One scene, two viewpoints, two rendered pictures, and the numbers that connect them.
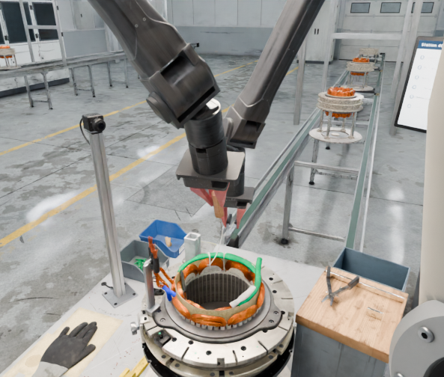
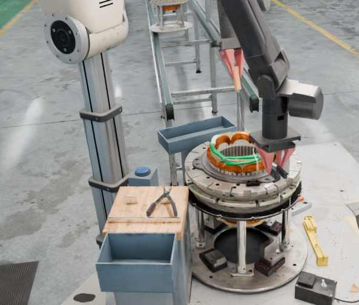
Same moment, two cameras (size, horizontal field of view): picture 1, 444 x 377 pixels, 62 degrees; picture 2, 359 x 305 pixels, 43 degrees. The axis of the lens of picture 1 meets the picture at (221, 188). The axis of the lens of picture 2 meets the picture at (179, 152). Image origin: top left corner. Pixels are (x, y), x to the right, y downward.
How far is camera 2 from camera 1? 1.65 m
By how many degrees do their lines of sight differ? 121
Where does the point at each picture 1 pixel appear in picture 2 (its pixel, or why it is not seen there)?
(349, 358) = not seen: hidden behind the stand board
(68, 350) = not seen: outside the picture
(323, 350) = not seen: hidden behind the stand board
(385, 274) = (120, 277)
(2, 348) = not seen: outside the picture
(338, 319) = (157, 193)
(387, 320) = (121, 204)
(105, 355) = (347, 234)
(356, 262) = (155, 275)
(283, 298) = (198, 176)
